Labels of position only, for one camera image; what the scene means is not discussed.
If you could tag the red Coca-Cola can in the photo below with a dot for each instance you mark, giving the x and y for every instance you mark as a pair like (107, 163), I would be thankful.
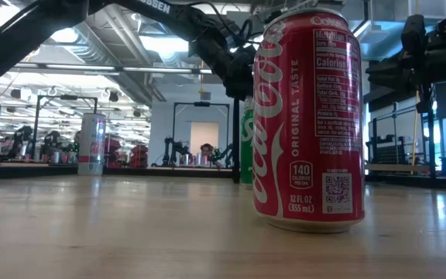
(308, 135)

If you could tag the white slim can red print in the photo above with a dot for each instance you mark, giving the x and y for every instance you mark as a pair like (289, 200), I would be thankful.
(91, 143)

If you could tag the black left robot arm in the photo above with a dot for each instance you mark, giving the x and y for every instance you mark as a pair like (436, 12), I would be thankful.
(21, 42)

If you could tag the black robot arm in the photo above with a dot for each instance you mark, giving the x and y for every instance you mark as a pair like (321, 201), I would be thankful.
(169, 151)
(19, 139)
(50, 141)
(223, 155)

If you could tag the beige door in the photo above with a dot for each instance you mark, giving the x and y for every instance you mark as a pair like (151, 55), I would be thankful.
(203, 133)

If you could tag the black perforated crate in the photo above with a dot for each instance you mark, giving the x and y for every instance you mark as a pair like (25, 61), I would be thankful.
(389, 151)

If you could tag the person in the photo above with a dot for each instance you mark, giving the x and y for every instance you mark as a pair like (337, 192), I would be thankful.
(206, 149)

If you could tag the red cabinet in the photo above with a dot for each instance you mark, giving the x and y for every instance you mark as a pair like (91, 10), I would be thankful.
(139, 155)
(112, 151)

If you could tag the black hanging spotlight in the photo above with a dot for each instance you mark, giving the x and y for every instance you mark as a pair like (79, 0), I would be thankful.
(16, 94)
(113, 96)

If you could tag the long ceiling light fixture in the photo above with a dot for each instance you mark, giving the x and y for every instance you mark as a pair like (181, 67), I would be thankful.
(79, 67)

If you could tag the black gantry frame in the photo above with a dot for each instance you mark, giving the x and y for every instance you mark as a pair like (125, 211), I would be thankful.
(36, 128)
(219, 104)

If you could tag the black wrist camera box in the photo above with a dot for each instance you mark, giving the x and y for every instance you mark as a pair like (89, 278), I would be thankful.
(413, 35)

